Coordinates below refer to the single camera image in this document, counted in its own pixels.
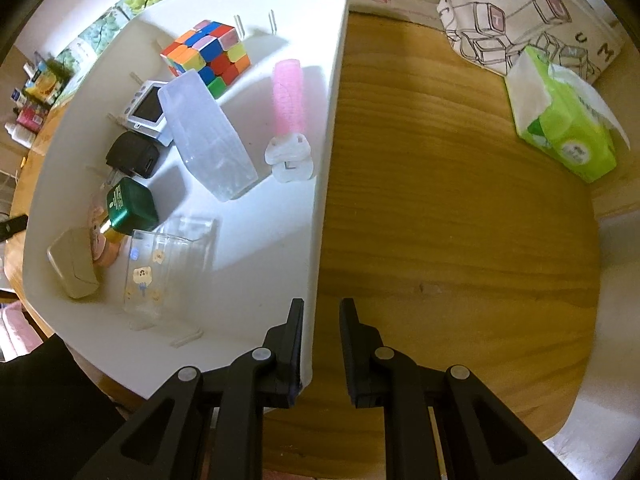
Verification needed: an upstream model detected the letter print canvas bag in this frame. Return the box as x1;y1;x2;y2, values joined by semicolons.
437;0;624;84

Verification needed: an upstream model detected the green bottle with gold cap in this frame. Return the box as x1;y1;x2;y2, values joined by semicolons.
99;177;160;240

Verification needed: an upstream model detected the beige rectangular eraser block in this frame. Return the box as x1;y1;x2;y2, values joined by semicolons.
47;228;100;299

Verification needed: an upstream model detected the red pen holder can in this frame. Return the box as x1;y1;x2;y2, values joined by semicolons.
13;103;48;134

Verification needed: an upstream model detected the multicolour puzzle cube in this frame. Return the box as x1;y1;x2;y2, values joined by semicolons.
160;20;252;99

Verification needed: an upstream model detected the green tissue pack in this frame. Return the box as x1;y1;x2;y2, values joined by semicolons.
504;47;630;183

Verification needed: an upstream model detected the orange juice carton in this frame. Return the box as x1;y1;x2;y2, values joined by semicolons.
25;61;66;108

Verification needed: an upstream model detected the clear sticker card case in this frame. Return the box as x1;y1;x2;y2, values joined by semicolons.
124;216;218;346

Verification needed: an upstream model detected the white lotion bottle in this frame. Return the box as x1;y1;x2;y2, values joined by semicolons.
4;122;36;150

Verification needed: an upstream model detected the white children's digital camera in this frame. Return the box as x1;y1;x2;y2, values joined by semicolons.
119;80;174;148

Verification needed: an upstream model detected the white plastic storage bin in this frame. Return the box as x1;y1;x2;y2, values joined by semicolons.
23;0;348;396

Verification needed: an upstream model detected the black plug charger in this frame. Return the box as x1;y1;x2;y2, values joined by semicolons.
105;130;160;179

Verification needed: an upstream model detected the clear floss pick box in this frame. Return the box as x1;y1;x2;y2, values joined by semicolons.
158;70;258;202

